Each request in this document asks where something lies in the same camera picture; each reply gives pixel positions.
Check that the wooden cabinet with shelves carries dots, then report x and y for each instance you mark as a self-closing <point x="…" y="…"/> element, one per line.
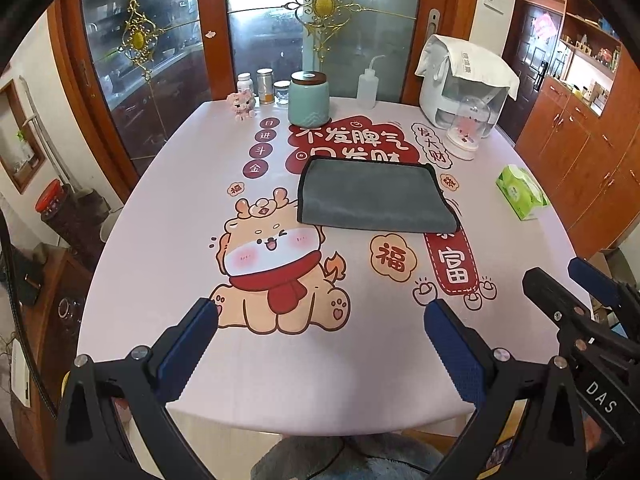
<point x="590" y="160"/>

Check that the wooden side cabinet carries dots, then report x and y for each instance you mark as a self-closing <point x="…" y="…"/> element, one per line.
<point x="55" y="300"/>

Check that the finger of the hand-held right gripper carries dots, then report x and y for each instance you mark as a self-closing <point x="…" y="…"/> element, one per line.
<point x="547" y="290"/>
<point x="590" y="275"/>

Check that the small clear glass jar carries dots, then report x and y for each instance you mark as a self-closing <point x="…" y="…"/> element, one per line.
<point x="282" y="94"/>

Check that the white countertop appliance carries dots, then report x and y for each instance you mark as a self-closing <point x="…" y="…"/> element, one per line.
<point x="440" y="95"/>

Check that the wooden wall niche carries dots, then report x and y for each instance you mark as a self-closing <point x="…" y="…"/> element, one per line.
<point x="17" y="140"/>

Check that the pink toy figurine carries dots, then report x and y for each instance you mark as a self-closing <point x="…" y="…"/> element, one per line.
<point x="241" y="105"/>

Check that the white pill bottle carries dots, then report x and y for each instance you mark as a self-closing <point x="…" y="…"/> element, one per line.
<point x="244" y="82"/>

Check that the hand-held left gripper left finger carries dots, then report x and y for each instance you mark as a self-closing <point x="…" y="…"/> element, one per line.
<point x="187" y="350"/>

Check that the celadon canister with wooden lid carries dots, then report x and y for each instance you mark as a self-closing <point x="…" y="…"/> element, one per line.
<point x="308" y="102"/>

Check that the printed cartoon tablecloth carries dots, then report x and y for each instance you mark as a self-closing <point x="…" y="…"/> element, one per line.
<point x="150" y="260"/>

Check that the grey towel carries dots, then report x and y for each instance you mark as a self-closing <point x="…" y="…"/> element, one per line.
<point x="375" y="195"/>

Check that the grey fluffy cushion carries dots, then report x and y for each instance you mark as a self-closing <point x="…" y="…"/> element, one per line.
<point x="345" y="457"/>

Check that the jar with red lid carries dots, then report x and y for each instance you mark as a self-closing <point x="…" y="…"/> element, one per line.
<point x="52" y="197"/>

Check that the clear plastic squeeze bottle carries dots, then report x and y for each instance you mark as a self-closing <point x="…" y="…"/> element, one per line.
<point x="366" y="90"/>

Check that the dark entrance door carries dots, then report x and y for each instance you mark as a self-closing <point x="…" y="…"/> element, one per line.
<point x="525" y="50"/>

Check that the green tissue pack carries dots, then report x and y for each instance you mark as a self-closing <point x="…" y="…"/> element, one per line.
<point x="520" y="192"/>

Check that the white cloth cover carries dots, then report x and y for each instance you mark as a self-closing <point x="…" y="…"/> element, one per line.
<point x="480" y="62"/>

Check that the glass door with gold ornament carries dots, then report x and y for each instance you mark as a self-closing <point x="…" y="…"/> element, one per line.
<point x="360" y="20"/>
<point x="150" y="85"/>

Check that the glass dome with pink figure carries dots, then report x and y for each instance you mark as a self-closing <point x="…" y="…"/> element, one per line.
<point x="467" y="130"/>

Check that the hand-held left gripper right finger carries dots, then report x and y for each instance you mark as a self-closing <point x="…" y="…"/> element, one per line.
<point x="455" y="355"/>

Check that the glass jar with metal lid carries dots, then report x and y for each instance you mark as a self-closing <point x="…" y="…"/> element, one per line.
<point x="265" y="85"/>

